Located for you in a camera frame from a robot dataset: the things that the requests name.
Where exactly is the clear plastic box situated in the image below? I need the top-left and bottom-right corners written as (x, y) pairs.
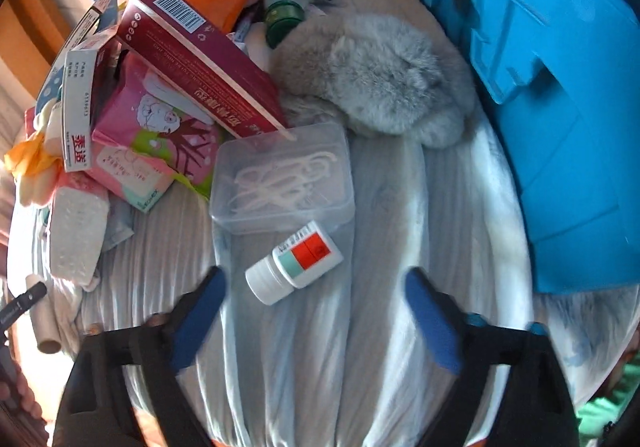
top-left (209, 123), bottom-right (356, 234)

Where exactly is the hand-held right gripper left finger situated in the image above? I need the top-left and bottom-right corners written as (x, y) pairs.
top-left (52, 266), bottom-right (227, 447)

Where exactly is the pink tissue packet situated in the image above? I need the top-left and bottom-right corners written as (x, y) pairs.
top-left (92, 52), bottom-right (226, 212)

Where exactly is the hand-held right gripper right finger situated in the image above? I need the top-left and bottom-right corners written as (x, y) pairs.
top-left (405, 267), bottom-right (583, 447)

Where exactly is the white lint roller refill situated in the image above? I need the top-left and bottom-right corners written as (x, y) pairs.
top-left (25, 274), bottom-right (63, 355)

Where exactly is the white pill bottle red label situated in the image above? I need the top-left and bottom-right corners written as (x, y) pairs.
top-left (245, 221), bottom-right (345, 306)

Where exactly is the green jar with white lid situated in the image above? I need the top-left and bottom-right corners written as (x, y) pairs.
top-left (263, 0), bottom-right (311, 50)

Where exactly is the dark red cardboard box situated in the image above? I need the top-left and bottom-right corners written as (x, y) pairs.
top-left (116, 0), bottom-right (291, 142)

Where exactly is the person's left hand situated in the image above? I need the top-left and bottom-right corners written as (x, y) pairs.
top-left (0, 374), bottom-right (47, 434)

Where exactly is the grey fur piece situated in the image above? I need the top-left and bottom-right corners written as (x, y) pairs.
top-left (272, 13), bottom-right (478, 148)

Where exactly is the white box with red print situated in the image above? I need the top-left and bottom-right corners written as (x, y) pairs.
top-left (61, 39), bottom-right (118, 172)

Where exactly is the cloth-covered round desktop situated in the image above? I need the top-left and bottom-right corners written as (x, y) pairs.
top-left (10, 0), bottom-right (640, 447)

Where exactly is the white paper tissue pack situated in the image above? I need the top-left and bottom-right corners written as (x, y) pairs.
top-left (47, 187), bottom-right (110, 285)

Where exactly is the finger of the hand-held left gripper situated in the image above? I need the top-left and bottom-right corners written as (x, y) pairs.
top-left (0, 281), bottom-right (49, 331)

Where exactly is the green cloth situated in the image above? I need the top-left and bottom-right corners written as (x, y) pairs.
top-left (575, 377), bottom-right (640, 445)

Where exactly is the orange yellow soft toy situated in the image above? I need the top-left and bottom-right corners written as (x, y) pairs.
top-left (5, 102), bottom-right (66, 208)

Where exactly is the blue plastic crate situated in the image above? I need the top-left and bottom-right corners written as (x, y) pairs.
top-left (375, 0), bottom-right (640, 295)

